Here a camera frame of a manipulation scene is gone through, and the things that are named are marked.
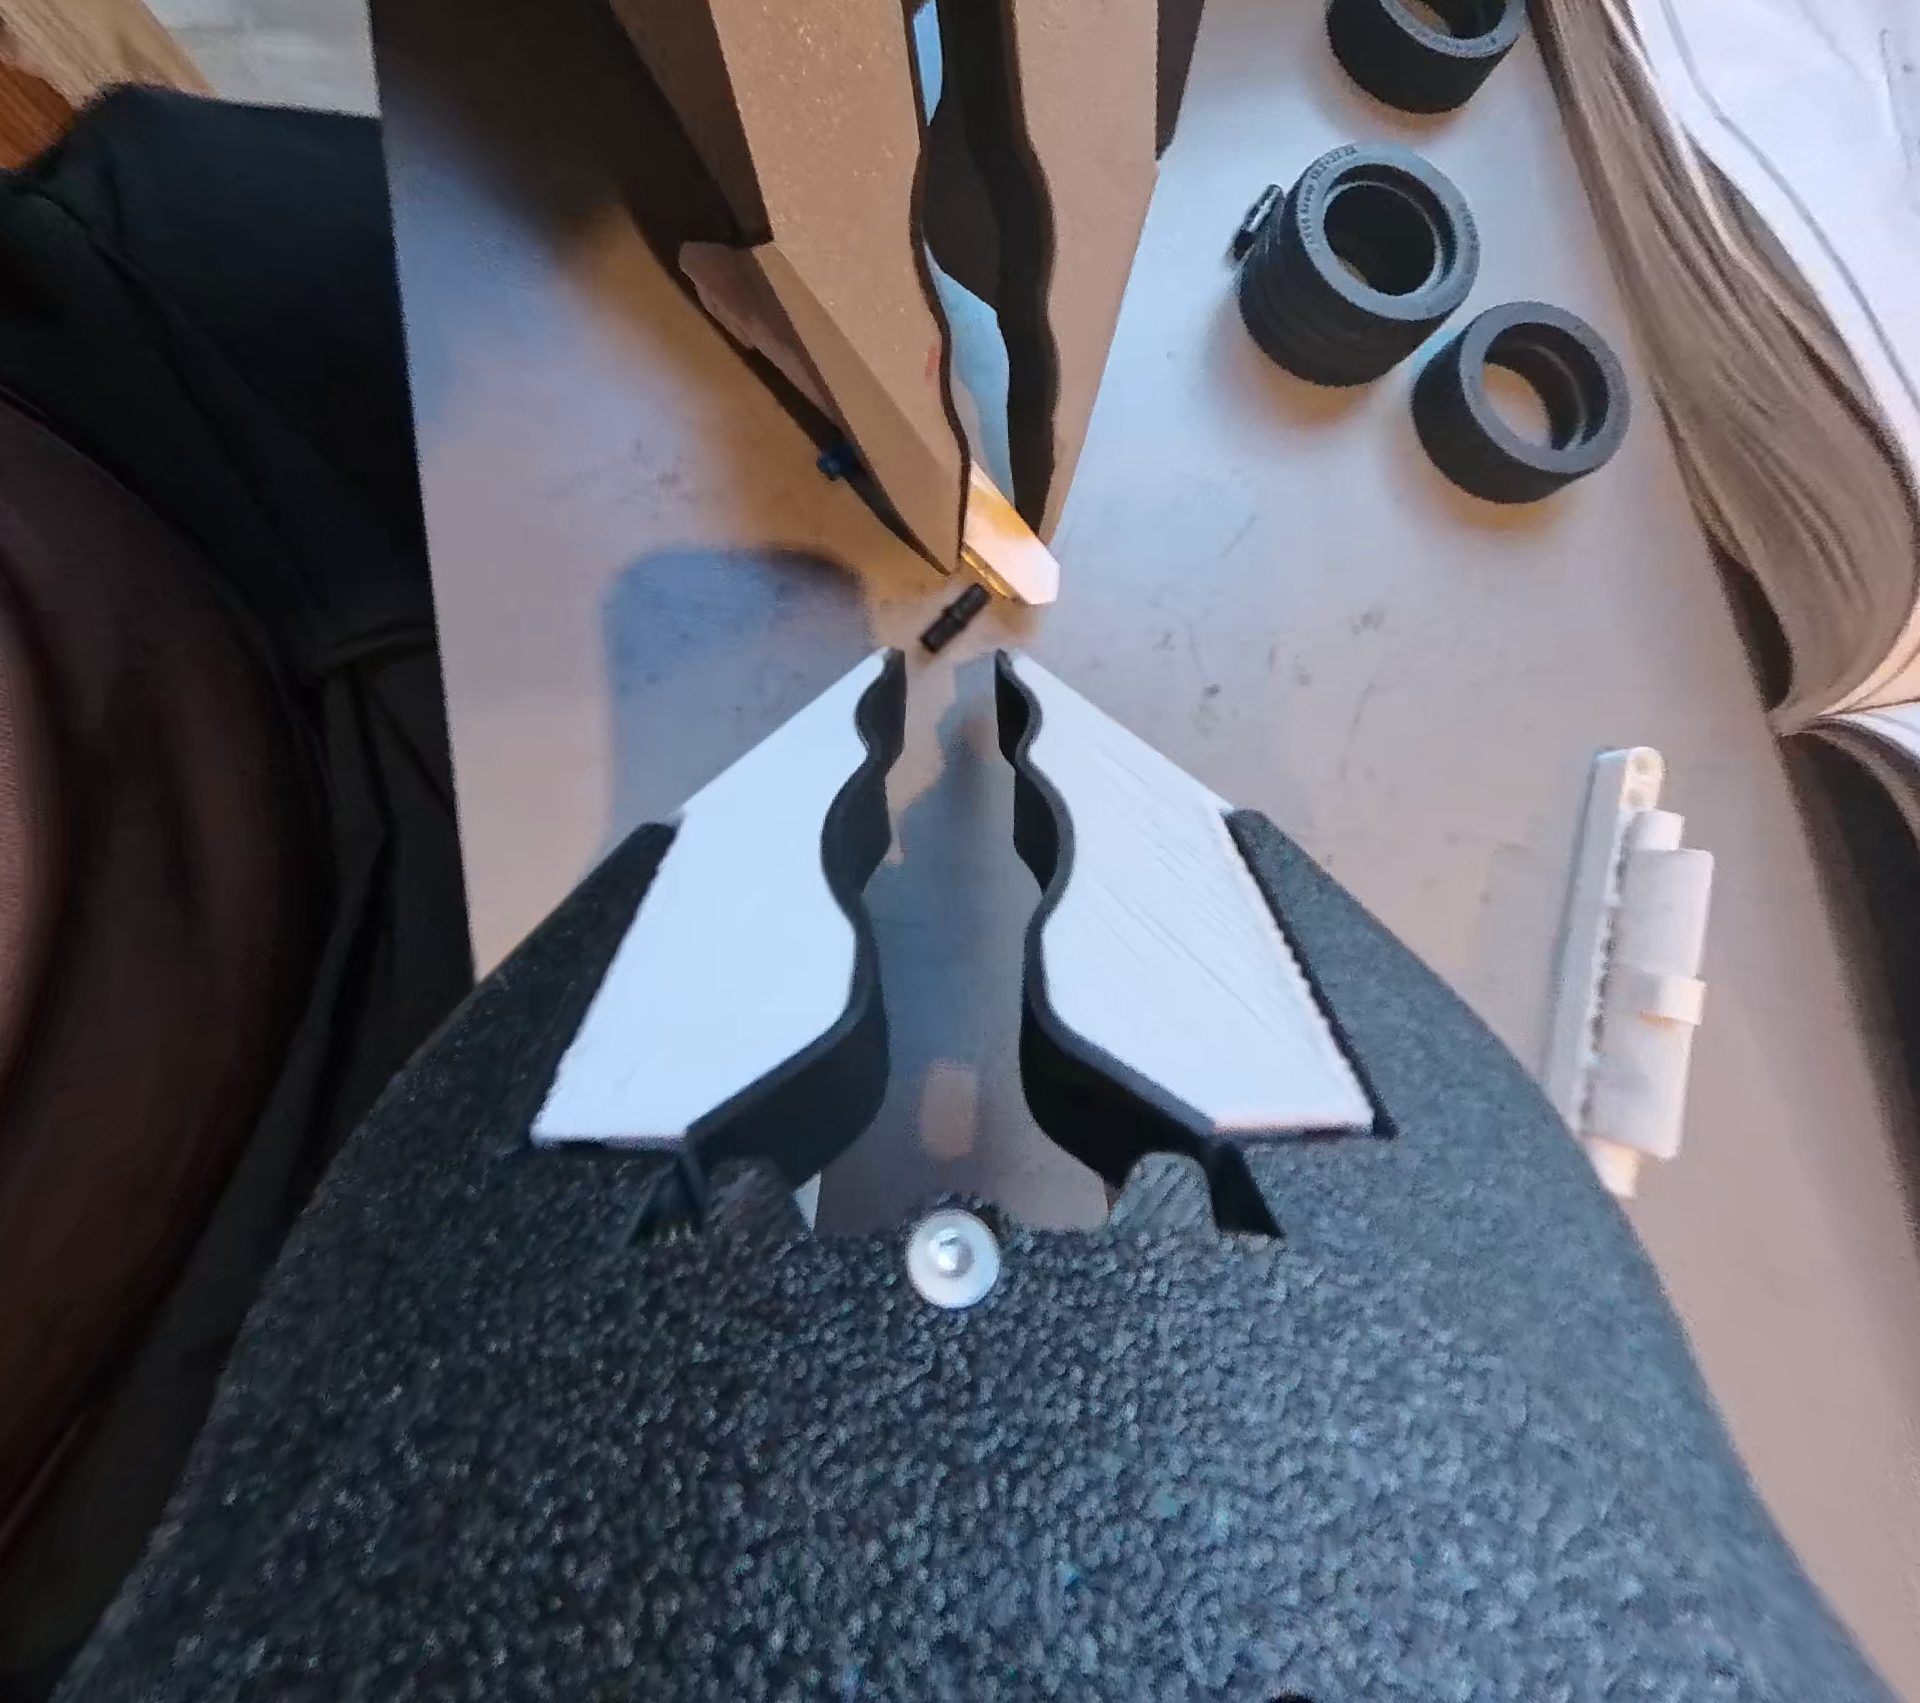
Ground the open instruction booklet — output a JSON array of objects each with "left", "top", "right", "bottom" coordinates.
[{"left": 1519, "top": 0, "right": 1920, "bottom": 834}]

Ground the person's black garment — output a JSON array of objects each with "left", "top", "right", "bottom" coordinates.
[{"left": 0, "top": 84, "right": 486, "bottom": 1703}]

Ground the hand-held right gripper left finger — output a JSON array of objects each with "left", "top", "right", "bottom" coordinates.
[{"left": 532, "top": 645, "right": 911, "bottom": 1174}]

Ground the long white pointed panel piece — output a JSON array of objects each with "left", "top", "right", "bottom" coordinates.
[{"left": 679, "top": 239, "right": 1060, "bottom": 614}]

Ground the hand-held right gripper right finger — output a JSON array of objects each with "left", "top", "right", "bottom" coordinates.
[{"left": 993, "top": 653, "right": 1377, "bottom": 1180}]

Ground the black rubber toy tyre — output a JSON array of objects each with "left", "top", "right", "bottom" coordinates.
[
  {"left": 1323, "top": 0, "right": 1528, "bottom": 116},
  {"left": 1413, "top": 297, "right": 1632, "bottom": 505},
  {"left": 1237, "top": 144, "right": 1490, "bottom": 392}
]

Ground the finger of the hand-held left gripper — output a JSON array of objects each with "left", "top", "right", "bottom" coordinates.
[
  {"left": 973, "top": 0, "right": 1165, "bottom": 536},
  {"left": 654, "top": 0, "right": 973, "bottom": 579}
]

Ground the grey desk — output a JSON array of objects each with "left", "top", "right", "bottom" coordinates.
[{"left": 364, "top": 0, "right": 1920, "bottom": 1508}]

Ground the wooden bench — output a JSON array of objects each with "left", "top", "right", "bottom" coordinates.
[{"left": 0, "top": 0, "right": 209, "bottom": 173}]

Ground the white beam with cylinders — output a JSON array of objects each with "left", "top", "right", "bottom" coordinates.
[{"left": 1548, "top": 738, "right": 1717, "bottom": 1194}]

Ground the person's brown-shirted torso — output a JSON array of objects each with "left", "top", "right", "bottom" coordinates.
[{"left": 0, "top": 394, "right": 344, "bottom": 1285}]

